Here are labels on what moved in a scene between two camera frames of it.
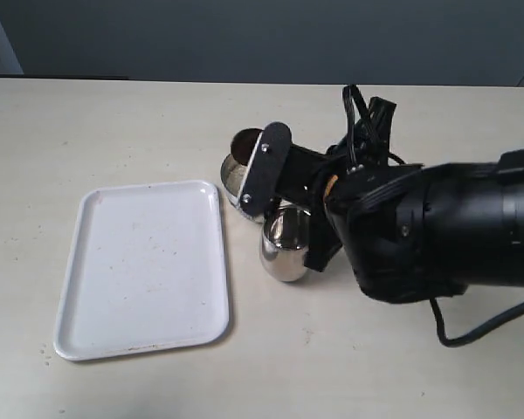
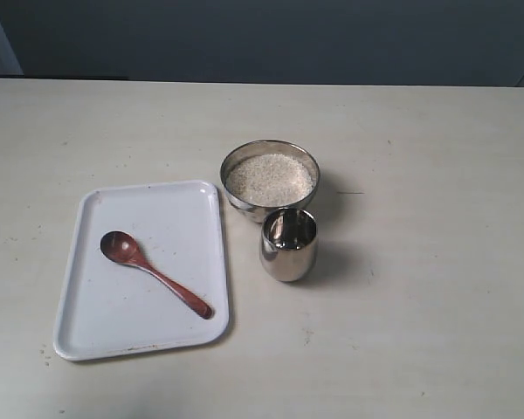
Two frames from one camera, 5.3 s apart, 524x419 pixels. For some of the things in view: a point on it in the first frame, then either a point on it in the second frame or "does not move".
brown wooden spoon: (243, 142) → (121, 247)
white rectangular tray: (146, 269) does not move
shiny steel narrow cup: (284, 241) does not move
